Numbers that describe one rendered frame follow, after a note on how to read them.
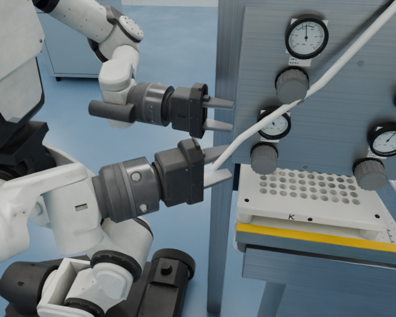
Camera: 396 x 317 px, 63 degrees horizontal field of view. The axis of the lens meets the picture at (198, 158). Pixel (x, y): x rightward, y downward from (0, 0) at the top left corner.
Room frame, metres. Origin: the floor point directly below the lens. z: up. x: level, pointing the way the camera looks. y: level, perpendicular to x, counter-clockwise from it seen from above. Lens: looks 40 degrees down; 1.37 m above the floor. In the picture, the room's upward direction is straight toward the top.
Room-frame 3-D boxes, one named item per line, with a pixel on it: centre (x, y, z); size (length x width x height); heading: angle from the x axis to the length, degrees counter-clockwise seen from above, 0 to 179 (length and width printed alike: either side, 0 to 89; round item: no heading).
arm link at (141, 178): (0.37, 0.06, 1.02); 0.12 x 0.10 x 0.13; 112
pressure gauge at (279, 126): (0.30, -0.08, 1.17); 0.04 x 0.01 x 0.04; 80
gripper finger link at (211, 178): (0.40, -0.03, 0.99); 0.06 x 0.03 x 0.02; 112
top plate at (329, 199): (0.47, -0.21, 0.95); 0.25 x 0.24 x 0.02; 170
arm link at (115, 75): (0.67, 0.18, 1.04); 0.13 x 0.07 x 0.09; 4
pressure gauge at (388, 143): (0.28, -0.21, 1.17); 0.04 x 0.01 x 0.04; 80
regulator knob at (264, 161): (0.30, -0.08, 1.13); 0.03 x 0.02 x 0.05; 80
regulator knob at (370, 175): (0.28, -0.20, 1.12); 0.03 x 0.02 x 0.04; 80
